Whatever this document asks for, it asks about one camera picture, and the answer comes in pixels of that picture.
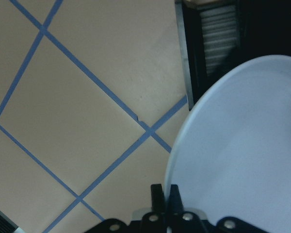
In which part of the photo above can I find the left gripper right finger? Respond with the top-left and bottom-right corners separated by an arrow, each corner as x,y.
168,184 -> 183,215

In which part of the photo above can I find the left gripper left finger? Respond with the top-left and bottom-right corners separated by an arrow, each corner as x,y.
150,184 -> 165,215

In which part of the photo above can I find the blue plate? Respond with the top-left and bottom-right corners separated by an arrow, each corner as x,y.
164,55 -> 291,233

